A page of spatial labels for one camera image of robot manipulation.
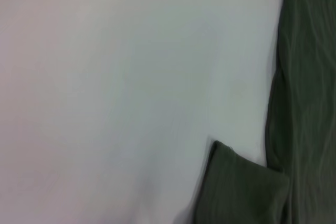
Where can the dark green FREE t-shirt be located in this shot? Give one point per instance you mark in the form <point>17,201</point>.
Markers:
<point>302,103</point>

